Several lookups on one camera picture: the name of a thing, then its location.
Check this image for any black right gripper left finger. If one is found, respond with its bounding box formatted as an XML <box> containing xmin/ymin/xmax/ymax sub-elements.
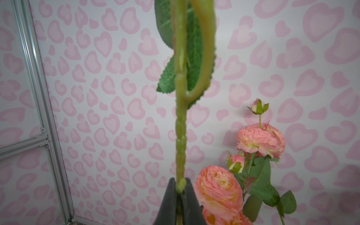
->
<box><xmin>153</xmin><ymin>178</ymin><xmax>178</xmax><ymax>225</ymax></box>

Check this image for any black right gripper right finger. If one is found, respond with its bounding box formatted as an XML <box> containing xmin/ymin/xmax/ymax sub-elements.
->
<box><xmin>182</xmin><ymin>178</ymin><xmax>207</xmax><ymax>225</ymax></box>

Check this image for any coral peony flower branch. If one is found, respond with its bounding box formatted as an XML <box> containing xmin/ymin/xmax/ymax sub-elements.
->
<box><xmin>194</xmin><ymin>153</ymin><xmax>297</xmax><ymax>225</ymax></box>

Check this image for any pink peony flower branch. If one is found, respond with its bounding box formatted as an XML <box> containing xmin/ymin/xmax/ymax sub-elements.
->
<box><xmin>236</xmin><ymin>99</ymin><xmax>286</xmax><ymax>160</ymax></box>

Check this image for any pale pink peony branch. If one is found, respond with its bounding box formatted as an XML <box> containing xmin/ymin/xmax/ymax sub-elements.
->
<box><xmin>154</xmin><ymin>1</ymin><xmax>216</xmax><ymax>225</ymax></box>

